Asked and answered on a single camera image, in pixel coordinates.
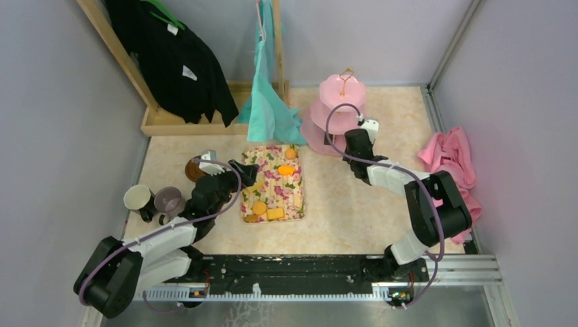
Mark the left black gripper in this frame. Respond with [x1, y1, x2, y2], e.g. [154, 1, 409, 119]
[204, 159, 258, 217]

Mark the chocolate cake slice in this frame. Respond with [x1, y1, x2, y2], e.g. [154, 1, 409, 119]
[323, 134, 334, 146]

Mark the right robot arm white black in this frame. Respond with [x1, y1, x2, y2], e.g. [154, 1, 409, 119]
[343, 129, 472, 281]

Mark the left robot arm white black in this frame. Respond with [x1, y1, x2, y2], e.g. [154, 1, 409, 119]
[73, 151, 259, 318]

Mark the yellow cheese wedge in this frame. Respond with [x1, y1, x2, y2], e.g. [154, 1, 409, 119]
[245, 180, 264, 193]

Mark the orange croissant pastry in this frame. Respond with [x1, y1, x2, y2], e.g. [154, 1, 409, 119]
[277, 166, 295, 176]

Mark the floral serving tray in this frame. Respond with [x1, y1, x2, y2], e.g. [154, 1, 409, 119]
[241, 144, 305, 223]

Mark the round orange cookie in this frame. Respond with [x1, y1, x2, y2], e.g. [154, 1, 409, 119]
[252, 201, 268, 216]

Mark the small brown cookie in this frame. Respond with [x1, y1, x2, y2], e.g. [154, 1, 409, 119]
[243, 214, 260, 223]

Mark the small orange pastry top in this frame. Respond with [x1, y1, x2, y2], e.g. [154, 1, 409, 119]
[285, 148, 297, 160]

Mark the yellow square biscuit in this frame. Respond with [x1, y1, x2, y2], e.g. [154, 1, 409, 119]
[266, 208, 285, 221]

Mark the brown saucer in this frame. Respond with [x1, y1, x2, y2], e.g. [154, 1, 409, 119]
[185, 155, 206, 183]

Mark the pink three-tier cake stand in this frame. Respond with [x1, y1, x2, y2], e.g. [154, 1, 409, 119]
[300, 68, 367, 156]

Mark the teal hanging garment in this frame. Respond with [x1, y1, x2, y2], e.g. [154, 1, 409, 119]
[238, 1, 307, 145]

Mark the purple mug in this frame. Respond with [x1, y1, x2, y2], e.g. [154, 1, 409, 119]
[153, 187, 186, 225]

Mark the pink crumpled cloth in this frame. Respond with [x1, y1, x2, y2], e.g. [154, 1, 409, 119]
[417, 127, 483, 225]

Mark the wooden clothes rack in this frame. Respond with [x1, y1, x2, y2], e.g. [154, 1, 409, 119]
[76, 0, 290, 136]

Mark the cream mug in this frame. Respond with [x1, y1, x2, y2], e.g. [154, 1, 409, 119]
[123, 185, 157, 223]

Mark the black hanging garment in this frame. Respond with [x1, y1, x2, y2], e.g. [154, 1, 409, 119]
[104, 0, 239, 127]

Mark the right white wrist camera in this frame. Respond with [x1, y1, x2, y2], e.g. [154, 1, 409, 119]
[358, 118, 380, 144]

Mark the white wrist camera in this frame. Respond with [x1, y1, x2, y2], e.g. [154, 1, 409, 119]
[198, 150, 229, 176]
[358, 118, 380, 144]

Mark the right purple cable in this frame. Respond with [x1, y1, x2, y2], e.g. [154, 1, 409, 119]
[324, 104, 446, 310]

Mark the purple cable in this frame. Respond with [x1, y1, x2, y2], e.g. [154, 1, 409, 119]
[324, 104, 446, 310]
[78, 157, 243, 307]

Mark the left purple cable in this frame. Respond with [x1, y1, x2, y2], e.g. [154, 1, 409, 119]
[78, 157, 243, 307]

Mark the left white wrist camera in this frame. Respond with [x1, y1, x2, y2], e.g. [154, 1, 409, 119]
[198, 150, 229, 176]

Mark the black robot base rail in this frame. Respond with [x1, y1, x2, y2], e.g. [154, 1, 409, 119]
[160, 253, 430, 309]

